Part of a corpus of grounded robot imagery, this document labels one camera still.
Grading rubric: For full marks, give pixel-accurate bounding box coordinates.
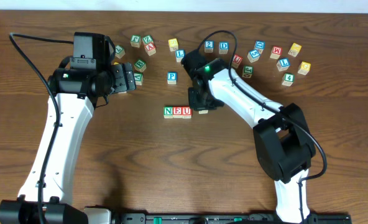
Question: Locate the blue P block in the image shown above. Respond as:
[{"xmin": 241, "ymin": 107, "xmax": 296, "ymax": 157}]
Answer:
[{"xmin": 167, "ymin": 72, "xmax": 177, "ymax": 85}]

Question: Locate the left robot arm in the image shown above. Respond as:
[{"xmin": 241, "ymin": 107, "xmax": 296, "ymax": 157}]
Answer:
[{"xmin": 0, "ymin": 32, "xmax": 136, "ymax": 223}]

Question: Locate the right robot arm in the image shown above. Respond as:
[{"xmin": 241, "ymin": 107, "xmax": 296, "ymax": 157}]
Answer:
[{"xmin": 181, "ymin": 50, "xmax": 316, "ymax": 223}]

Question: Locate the blue 5 block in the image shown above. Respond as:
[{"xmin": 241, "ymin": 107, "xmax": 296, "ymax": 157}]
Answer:
[{"xmin": 247, "ymin": 49, "xmax": 260, "ymax": 63}]

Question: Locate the blue l block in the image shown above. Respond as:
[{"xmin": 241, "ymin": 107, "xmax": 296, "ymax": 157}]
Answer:
[
  {"xmin": 175, "ymin": 49, "xmax": 185, "ymax": 62},
  {"xmin": 277, "ymin": 58, "xmax": 290, "ymax": 72}
]

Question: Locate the green Z block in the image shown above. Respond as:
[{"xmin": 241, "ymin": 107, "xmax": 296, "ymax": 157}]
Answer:
[{"xmin": 142, "ymin": 35, "xmax": 154, "ymax": 45}]

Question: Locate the green N block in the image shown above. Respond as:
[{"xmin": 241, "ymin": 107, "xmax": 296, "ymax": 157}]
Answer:
[{"xmin": 163, "ymin": 106, "xmax": 173, "ymax": 119}]

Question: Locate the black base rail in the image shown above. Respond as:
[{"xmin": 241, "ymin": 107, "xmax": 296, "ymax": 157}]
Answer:
[{"xmin": 84, "ymin": 207, "xmax": 352, "ymax": 224}]

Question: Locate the green B block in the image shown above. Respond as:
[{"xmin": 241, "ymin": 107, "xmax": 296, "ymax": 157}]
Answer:
[{"xmin": 134, "ymin": 59, "xmax": 147, "ymax": 73}]

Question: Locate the red E block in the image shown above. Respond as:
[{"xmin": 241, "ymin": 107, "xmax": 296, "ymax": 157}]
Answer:
[{"xmin": 172, "ymin": 106, "xmax": 183, "ymax": 118}]

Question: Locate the green V block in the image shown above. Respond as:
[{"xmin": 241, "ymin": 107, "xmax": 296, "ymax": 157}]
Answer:
[{"xmin": 134, "ymin": 73, "xmax": 144, "ymax": 86}]

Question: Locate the blue L block centre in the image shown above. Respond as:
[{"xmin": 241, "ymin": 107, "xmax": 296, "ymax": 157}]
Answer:
[{"xmin": 175, "ymin": 49, "xmax": 185, "ymax": 62}]

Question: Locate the blue D block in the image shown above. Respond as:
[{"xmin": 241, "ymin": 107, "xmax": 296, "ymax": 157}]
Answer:
[{"xmin": 219, "ymin": 42, "xmax": 229, "ymax": 54}]

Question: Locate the yellow block far right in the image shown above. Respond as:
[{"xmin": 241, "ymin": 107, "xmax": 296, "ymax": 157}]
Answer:
[{"xmin": 288, "ymin": 43, "xmax": 302, "ymax": 57}]

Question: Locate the red u block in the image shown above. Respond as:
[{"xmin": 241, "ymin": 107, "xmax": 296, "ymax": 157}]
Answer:
[
  {"xmin": 231, "ymin": 54, "xmax": 243, "ymax": 68},
  {"xmin": 182, "ymin": 106, "xmax": 192, "ymax": 119}
]

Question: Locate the green F block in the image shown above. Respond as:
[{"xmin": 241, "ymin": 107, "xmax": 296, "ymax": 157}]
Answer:
[{"xmin": 130, "ymin": 35, "xmax": 141, "ymax": 48}]

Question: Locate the red A block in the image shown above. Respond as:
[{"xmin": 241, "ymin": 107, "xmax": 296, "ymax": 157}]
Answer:
[{"xmin": 144, "ymin": 42, "xmax": 156, "ymax": 56}]

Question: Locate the yellow G block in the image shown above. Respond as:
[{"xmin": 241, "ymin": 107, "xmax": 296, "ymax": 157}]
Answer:
[{"xmin": 298, "ymin": 62, "xmax": 311, "ymax": 75}]

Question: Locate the green 4 block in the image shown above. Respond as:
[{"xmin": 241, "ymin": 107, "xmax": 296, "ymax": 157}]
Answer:
[{"xmin": 282, "ymin": 73, "xmax": 295, "ymax": 86}]

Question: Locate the blue L block right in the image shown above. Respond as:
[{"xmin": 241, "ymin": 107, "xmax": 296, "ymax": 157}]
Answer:
[{"xmin": 277, "ymin": 58, "xmax": 290, "ymax": 72}]

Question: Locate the yellow top block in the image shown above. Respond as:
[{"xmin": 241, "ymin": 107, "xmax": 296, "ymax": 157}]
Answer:
[{"xmin": 168, "ymin": 38, "xmax": 179, "ymax": 52}]

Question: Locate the green J block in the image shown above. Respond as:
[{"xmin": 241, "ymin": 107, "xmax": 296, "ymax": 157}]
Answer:
[{"xmin": 242, "ymin": 65, "xmax": 254, "ymax": 78}]

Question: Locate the red M block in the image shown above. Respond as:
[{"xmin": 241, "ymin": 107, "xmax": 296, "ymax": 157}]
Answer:
[{"xmin": 270, "ymin": 46, "xmax": 282, "ymax": 59}]

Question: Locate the blue 2 block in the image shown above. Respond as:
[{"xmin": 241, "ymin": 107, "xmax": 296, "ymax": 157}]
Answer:
[{"xmin": 204, "ymin": 40, "xmax": 214, "ymax": 54}]

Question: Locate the green 7 block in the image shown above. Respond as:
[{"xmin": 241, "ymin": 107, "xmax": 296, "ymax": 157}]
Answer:
[{"xmin": 115, "ymin": 45, "xmax": 126, "ymax": 58}]

